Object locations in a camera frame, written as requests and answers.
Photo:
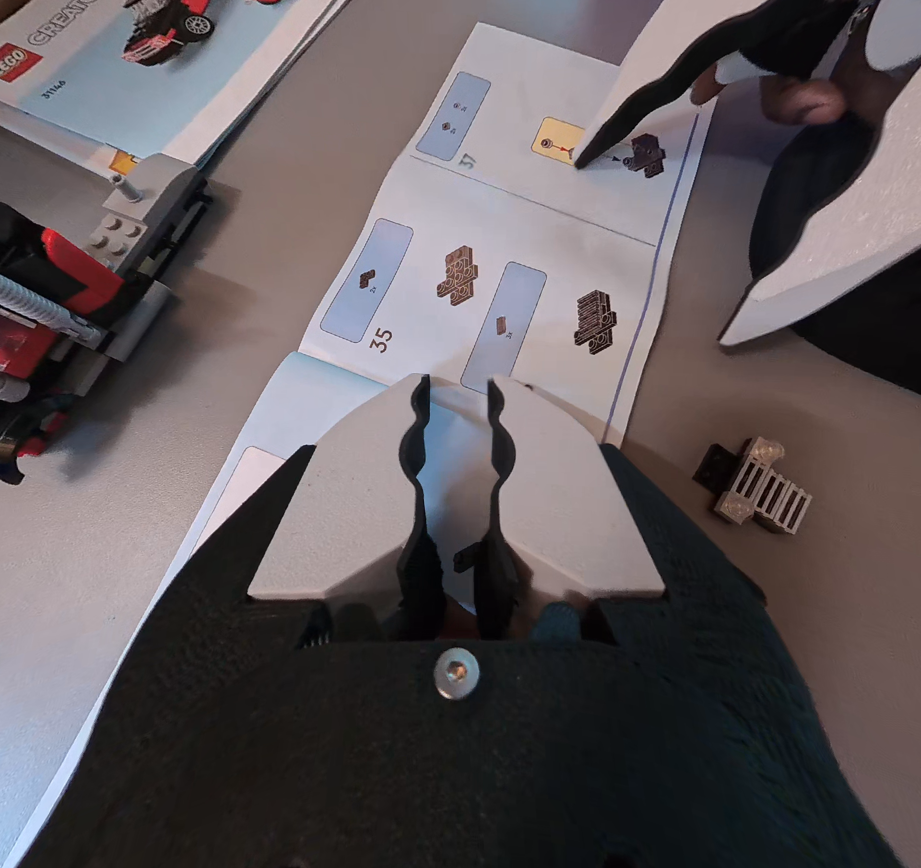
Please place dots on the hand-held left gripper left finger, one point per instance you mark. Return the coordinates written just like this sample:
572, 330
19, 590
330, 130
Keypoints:
338, 523

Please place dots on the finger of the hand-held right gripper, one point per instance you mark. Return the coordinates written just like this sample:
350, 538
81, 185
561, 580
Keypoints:
849, 256
683, 12

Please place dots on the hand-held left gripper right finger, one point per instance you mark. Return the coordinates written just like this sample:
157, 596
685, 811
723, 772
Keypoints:
575, 523

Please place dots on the black lego plate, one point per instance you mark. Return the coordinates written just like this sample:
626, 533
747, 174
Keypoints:
716, 465

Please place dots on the grey lego grille tile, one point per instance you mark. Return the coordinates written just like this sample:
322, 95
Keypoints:
754, 477
793, 510
773, 492

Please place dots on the small grey lego plate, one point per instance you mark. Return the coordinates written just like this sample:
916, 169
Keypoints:
754, 451

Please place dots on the lego truck model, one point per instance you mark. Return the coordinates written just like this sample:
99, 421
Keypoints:
72, 292

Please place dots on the open lego instruction booklet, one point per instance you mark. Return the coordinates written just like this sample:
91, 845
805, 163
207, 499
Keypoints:
504, 220

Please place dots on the closed lego instruction booklet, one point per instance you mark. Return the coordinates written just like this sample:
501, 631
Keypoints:
108, 77

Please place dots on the person's right hand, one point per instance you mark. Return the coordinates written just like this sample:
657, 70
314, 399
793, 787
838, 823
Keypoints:
806, 102

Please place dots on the person's left hand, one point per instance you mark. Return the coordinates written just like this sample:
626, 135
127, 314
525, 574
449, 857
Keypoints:
460, 620

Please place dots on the black quilted case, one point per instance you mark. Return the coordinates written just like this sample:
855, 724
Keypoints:
791, 170

